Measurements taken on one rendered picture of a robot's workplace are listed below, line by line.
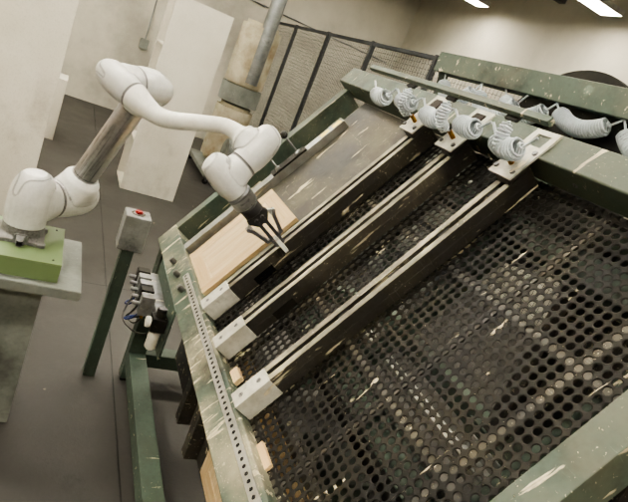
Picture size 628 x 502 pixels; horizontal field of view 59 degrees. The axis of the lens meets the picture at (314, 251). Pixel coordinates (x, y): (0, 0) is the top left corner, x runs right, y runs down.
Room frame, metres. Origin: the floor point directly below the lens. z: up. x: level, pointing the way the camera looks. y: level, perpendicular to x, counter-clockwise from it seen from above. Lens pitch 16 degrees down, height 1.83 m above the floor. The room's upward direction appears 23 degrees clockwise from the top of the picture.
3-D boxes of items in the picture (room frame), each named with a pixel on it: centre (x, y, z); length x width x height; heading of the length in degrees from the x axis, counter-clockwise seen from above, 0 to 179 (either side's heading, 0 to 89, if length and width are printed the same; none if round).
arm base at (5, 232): (2.03, 1.10, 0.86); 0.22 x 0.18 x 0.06; 28
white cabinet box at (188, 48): (6.08, 2.06, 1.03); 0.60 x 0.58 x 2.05; 29
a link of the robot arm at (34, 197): (2.05, 1.10, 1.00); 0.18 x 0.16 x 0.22; 162
